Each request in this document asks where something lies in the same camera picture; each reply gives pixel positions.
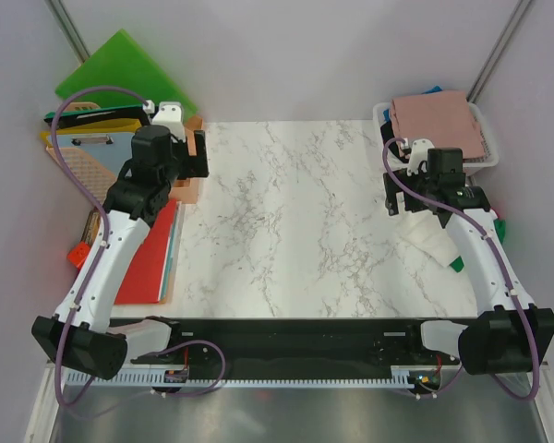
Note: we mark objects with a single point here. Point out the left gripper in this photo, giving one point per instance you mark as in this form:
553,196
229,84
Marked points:
195,166

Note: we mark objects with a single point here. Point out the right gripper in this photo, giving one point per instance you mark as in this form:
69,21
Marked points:
391,187

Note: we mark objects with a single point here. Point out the white t shirt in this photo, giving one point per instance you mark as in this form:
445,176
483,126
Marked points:
423,231

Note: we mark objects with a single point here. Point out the pink t shirt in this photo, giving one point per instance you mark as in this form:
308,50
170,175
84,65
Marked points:
442,117

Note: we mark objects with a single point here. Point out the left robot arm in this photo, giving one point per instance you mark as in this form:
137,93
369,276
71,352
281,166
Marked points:
78,334

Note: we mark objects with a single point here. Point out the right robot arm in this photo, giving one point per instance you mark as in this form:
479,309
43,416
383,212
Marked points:
510,334

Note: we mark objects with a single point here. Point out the orange desk organizer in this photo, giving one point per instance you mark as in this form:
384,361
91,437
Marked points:
187,191

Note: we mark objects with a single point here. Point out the black folder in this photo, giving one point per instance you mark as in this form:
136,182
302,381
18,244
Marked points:
131,112

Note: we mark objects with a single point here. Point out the yellow folder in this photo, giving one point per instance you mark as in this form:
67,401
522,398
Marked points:
74,129

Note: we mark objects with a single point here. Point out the blue clipboard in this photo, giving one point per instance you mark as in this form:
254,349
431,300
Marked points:
106,151

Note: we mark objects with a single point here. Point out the green t shirt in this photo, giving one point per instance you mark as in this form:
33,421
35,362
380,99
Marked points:
500,226

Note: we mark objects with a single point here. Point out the white laundry basket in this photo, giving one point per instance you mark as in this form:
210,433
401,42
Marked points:
471,166

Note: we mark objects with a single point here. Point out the pink file rack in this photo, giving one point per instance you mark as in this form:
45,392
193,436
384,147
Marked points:
96,182

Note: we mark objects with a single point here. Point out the green plastic folder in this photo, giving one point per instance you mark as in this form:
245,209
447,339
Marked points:
123,63

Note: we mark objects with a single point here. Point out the brown book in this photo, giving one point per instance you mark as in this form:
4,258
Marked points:
91,227

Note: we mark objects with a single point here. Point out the red folder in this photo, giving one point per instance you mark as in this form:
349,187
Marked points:
146,278

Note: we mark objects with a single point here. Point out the red cube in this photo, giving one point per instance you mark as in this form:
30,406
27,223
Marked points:
78,254

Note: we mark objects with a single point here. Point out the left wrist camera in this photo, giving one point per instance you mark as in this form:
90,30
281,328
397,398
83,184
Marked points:
170,115

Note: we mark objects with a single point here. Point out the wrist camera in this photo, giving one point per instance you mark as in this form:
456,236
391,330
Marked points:
170,115
418,156

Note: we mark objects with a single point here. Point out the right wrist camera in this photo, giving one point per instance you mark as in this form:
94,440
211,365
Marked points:
418,156

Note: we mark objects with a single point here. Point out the white cable duct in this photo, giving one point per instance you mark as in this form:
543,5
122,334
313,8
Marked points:
159,376

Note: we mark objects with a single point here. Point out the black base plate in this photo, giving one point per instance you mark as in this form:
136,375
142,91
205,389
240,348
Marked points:
298,347

